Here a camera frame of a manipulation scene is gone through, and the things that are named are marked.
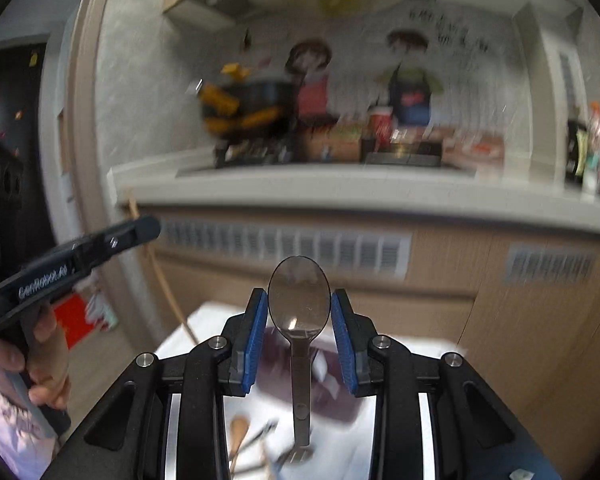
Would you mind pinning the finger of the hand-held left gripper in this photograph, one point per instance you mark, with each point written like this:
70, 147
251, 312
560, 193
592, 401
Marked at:
130, 232

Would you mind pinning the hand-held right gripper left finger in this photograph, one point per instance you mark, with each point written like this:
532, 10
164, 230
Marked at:
257, 342

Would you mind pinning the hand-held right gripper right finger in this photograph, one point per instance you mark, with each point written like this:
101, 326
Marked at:
342, 345

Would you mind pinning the metal spoon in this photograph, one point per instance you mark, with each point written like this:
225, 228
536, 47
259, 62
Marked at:
297, 290

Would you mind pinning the person's left forearm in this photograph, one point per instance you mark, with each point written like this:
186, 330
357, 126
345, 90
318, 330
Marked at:
5, 425

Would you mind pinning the person's left hand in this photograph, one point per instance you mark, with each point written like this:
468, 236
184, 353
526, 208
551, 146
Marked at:
50, 360

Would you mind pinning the white table cloth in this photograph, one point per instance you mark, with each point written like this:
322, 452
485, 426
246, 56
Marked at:
205, 317

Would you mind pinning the red floor mat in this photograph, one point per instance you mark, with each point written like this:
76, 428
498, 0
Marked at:
75, 320

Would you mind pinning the wooden spoon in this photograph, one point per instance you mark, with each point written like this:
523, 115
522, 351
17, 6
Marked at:
237, 432

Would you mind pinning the black tongs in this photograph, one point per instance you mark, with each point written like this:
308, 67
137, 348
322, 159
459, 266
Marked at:
257, 436

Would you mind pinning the long grey vent grille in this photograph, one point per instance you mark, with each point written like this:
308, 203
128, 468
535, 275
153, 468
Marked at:
280, 245

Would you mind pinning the wooden chopstick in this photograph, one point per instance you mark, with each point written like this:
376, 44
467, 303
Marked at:
265, 462

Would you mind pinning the black gas stove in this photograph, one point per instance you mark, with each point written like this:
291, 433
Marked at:
255, 152

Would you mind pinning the stone kitchen countertop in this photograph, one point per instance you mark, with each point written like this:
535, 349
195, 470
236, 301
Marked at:
330, 187

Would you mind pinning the wooden kitchen cabinet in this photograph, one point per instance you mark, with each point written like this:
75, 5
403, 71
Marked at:
505, 320

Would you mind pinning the dark panel with coloured magnets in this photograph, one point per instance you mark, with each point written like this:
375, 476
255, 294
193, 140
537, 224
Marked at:
10, 90

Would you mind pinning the short grey vent grille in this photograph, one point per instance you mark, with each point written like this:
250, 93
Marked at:
550, 265

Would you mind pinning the colourful food packets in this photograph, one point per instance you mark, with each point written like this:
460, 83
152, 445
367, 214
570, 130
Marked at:
470, 145

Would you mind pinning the dark sauce bottle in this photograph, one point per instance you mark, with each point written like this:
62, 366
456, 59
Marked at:
575, 150

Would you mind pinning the white boxed column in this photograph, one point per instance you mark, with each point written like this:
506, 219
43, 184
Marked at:
545, 85

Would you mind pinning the orange-capped clear bottle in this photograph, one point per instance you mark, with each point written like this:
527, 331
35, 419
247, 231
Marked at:
597, 130

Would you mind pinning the cartoon wall poster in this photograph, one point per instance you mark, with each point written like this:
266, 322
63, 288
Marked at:
410, 85

